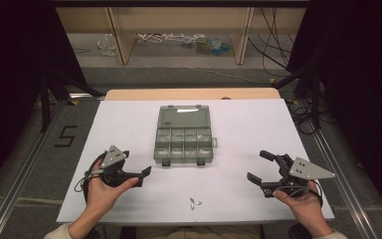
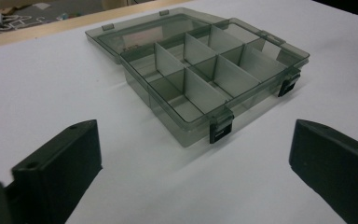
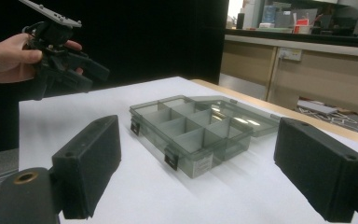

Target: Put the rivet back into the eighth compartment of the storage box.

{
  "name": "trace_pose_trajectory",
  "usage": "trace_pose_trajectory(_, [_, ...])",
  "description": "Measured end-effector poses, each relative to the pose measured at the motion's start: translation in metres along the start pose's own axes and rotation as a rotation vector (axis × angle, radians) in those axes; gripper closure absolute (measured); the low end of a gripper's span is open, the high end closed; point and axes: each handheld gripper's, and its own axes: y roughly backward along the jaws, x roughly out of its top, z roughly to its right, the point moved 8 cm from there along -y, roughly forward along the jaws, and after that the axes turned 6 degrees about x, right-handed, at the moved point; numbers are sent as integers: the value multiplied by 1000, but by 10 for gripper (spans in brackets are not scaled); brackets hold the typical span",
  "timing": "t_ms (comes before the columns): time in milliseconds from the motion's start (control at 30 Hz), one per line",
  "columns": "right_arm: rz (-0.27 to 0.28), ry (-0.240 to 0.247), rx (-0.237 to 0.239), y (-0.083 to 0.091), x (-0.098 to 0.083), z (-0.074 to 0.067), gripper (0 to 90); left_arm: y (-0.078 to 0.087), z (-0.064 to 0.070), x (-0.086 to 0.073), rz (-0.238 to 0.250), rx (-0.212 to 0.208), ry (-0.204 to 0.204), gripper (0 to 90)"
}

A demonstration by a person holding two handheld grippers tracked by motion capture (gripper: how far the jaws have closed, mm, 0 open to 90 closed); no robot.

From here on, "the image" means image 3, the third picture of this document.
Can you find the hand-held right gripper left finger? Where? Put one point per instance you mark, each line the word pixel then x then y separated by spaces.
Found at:
pixel 87 161

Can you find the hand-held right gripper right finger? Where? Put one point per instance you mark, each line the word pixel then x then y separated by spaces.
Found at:
pixel 317 168

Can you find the grey transparent compartment box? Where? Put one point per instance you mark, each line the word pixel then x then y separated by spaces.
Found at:
pixel 199 140

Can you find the grey flat panel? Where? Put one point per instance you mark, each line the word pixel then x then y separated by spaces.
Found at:
pixel 317 106

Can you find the white table cover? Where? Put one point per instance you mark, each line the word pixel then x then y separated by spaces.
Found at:
pixel 143 193

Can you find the black curtain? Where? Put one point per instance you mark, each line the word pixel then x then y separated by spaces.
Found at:
pixel 152 37

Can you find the beige cabinet counter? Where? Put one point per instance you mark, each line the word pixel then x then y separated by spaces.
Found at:
pixel 323 77

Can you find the red and white box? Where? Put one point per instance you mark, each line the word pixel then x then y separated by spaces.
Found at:
pixel 301 26

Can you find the black cylinder bottle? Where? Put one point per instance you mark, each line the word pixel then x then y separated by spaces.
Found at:
pixel 240 21

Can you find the blue translucent container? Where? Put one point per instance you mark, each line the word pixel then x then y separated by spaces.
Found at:
pixel 269 15

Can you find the white wall socket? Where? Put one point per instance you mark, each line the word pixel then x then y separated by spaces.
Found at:
pixel 289 53

